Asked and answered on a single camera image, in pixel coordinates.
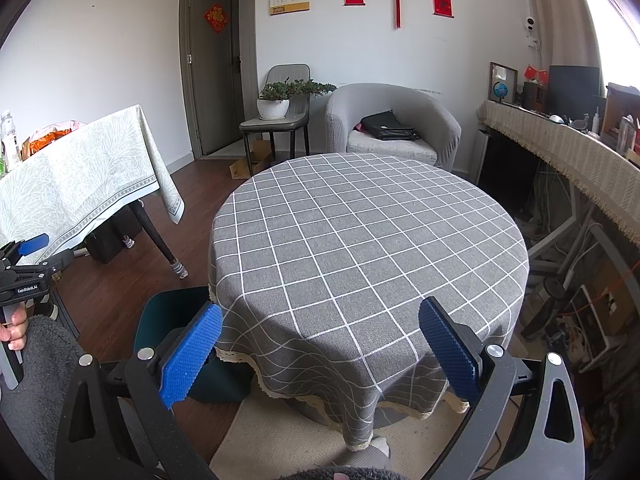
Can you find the beige rug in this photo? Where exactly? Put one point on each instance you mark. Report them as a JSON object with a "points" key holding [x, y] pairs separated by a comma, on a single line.
{"points": [[280, 440]]}

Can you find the dark storage box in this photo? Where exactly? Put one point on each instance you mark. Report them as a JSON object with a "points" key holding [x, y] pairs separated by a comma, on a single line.
{"points": [[102, 240]]}

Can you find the grey door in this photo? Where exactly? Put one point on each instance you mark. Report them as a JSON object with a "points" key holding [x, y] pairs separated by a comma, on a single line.
{"points": [[215, 90]]}

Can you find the small blue globe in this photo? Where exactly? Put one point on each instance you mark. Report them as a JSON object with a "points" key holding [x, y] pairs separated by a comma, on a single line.
{"points": [[499, 91]]}

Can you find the white desk frame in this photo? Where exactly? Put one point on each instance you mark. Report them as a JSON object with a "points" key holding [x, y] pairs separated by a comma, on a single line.
{"points": [[565, 225]]}

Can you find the dark wooden box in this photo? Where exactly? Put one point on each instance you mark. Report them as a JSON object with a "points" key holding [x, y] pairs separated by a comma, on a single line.
{"points": [[535, 96]]}

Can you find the grey dining chair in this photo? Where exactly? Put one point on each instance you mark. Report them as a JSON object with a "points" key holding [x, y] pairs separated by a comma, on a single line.
{"points": [[295, 72]]}

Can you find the red diamond door decoration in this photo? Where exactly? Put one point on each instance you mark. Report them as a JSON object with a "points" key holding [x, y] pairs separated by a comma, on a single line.
{"points": [[216, 19]]}

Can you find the black monitor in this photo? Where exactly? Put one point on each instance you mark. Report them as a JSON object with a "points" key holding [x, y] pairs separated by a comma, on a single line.
{"points": [[574, 87]]}

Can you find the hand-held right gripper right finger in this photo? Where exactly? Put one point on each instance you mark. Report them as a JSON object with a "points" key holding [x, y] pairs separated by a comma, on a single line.
{"points": [[450, 350]]}

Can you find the orange snack bag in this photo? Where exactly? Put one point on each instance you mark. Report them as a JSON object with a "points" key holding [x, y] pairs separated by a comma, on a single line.
{"points": [[50, 142]]}

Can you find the bright window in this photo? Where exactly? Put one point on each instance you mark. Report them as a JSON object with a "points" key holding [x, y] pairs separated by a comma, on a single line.
{"points": [[610, 20]]}

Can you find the grey armchair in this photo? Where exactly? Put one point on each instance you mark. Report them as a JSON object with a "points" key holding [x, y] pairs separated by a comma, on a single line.
{"points": [[340, 120]]}

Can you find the small red flags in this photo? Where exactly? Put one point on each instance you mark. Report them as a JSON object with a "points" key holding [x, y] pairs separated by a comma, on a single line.
{"points": [[535, 73]]}

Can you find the potted plant white pot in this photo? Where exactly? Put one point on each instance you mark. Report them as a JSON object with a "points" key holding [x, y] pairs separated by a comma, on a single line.
{"points": [[272, 108]]}

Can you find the person's left hand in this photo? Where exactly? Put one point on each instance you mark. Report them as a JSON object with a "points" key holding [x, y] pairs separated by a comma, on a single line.
{"points": [[17, 330]]}

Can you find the large open cardboard box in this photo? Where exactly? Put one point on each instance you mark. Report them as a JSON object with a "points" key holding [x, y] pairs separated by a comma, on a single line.
{"points": [[617, 105]]}

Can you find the picture frame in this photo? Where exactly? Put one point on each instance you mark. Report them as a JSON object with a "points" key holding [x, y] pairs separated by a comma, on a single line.
{"points": [[492, 72]]}

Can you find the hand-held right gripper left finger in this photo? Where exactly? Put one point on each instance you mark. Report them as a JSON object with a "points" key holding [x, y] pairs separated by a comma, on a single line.
{"points": [[192, 355]]}

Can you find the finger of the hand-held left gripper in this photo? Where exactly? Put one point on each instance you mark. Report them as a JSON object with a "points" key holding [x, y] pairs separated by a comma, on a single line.
{"points": [[32, 245], [50, 262]]}

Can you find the dark teal trash bin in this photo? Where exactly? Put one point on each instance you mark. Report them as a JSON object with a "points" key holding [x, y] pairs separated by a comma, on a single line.
{"points": [[165, 310]]}

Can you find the black cabinet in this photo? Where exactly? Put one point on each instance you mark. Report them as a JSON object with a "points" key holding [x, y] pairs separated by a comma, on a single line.
{"points": [[505, 175]]}

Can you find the black bag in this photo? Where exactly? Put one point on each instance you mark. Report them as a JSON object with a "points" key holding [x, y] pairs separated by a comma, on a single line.
{"points": [[390, 127]]}

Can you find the person's grey fleece trousers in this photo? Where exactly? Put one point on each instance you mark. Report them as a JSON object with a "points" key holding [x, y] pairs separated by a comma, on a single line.
{"points": [[50, 385]]}

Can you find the side desk with fringed cloth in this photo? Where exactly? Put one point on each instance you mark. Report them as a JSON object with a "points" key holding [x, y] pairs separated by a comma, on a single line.
{"points": [[575, 155]]}

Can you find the flat cardboard box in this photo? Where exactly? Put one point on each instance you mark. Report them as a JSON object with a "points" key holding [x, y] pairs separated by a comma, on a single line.
{"points": [[245, 165]]}

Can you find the black table leg striped sock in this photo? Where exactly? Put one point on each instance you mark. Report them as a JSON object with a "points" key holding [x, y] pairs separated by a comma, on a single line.
{"points": [[157, 240], [130, 242]]}

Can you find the white security camera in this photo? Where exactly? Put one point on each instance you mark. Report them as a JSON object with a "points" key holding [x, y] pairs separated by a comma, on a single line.
{"points": [[529, 24]]}

